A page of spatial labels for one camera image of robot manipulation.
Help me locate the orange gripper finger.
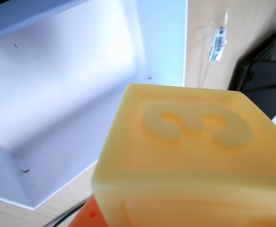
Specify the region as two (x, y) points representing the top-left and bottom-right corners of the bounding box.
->
(68, 195), (108, 227)

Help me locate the yellow block with embossed number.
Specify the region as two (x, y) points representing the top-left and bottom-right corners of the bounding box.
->
(91, 83), (276, 227)

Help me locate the white open box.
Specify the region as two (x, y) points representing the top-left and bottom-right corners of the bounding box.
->
(0, 0), (189, 211)

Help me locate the grey textured mat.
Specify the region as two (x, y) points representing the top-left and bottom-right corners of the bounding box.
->
(0, 0), (86, 44)

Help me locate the barcode label sticker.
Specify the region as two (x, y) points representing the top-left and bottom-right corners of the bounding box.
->
(209, 26), (228, 62)

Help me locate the black case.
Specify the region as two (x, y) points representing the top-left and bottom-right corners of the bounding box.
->
(227, 22), (276, 139)

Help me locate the black cable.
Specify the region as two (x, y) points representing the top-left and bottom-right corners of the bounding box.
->
(42, 198), (89, 227)

